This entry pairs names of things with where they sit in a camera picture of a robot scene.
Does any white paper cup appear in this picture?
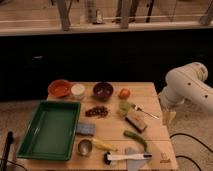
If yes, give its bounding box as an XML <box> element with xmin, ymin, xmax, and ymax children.
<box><xmin>71</xmin><ymin>83</ymin><xmax>86</xmax><ymax>100</ymax></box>

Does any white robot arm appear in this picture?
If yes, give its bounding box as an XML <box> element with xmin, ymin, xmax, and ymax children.
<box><xmin>158</xmin><ymin>62</ymin><xmax>213</xmax><ymax>125</ymax></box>

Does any orange bowl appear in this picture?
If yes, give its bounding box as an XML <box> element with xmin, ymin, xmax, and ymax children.
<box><xmin>48</xmin><ymin>79</ymin><xmax>71</xmax><ymax>98</ymax></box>

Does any black stand at left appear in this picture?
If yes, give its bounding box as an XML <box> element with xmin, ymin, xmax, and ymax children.
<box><xmin>0</xmin><ymin>131</ymin><xmax>14</xmax><ymax>171</ymax></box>

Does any green chili pepper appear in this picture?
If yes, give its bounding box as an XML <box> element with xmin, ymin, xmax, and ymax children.
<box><xmin>123</xmin><ymin>130</ymin><xmax>148</xmax><ymax>152</ymax></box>

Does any grey blue sponge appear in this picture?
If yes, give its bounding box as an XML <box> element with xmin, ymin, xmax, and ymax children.
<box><xmin>76</xmin><ymin>122</ymin><xmax>96</xmax><ymax>136</ymax></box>

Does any grey folded cloth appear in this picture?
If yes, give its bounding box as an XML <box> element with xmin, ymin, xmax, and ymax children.
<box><xmin>125</xmin><ymin>147</ymin><xmax>151</xmax><ymax>171</ymax></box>

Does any green plastic tray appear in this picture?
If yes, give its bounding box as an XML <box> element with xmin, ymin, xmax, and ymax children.
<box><xmin>17</xmin><ymin>101</ymin><xmax>81</xmax><ymax>161</ymax></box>

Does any white dish brush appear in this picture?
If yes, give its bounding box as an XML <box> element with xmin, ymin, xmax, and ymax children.
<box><xmin>103</xmin><ymin>152</ymin><xmax>152</xmax><ymax>165</ymax></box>

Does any black cable on floor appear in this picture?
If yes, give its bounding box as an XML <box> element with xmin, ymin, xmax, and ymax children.
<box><xmin>169</xmin><ymin>132</ymin><xmax>213</xmax><ymax>171</ymax></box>

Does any small metal cup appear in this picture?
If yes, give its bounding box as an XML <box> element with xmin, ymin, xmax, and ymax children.
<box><xmin>77</xmin><ymin>139</ymin><xmax>93</xmax><ymax>156</ymax></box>

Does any bunch of dark grapes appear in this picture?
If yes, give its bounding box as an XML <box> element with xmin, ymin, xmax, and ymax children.
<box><xmin>85</xmin><ymin>106</ymin><xmax>108</xmax><ymax>117</ymax></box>

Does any dark maroon bowl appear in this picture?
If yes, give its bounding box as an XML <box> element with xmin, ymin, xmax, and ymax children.
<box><xmin>93</xmin><ymin>82</ymin><xmax>114</xmax><ymax>101</ymax></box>

